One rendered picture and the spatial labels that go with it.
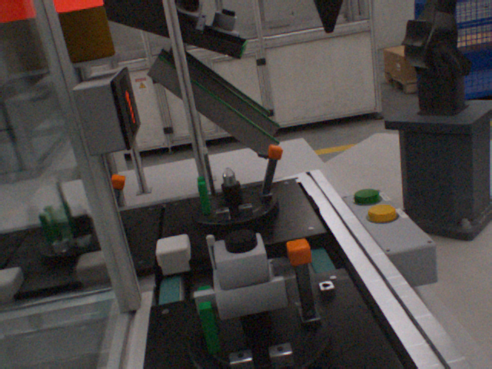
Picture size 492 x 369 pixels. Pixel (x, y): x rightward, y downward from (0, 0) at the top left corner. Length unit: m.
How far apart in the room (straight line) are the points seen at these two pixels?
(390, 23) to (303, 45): 4.97
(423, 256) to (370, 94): 4.32
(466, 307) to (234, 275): 0.40
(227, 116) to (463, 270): 0.49
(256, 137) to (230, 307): 0.57
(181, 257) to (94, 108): 0.28
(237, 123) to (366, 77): 3.99
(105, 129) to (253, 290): 0.22
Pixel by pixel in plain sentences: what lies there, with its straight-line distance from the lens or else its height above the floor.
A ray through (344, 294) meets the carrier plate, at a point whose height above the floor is 0.97.
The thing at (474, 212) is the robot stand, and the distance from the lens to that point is 0.96.
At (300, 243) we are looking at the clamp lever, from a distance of 0.49.
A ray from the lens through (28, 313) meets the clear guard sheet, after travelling 0.38.
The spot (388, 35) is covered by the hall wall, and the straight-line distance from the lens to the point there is 9.67.
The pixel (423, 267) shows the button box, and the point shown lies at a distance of 0.73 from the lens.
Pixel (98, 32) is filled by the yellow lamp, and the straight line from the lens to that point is 0.57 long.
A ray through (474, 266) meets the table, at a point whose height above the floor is 0.86.
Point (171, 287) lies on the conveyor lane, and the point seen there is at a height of 0.95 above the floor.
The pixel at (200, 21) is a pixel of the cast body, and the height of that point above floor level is 1.26.
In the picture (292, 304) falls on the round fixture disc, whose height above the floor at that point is 0.99.
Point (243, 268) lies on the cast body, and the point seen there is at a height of 1.07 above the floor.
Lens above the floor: 1.30
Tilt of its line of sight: 20 degrees down
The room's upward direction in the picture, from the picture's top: 10 degrees counter-clockwise
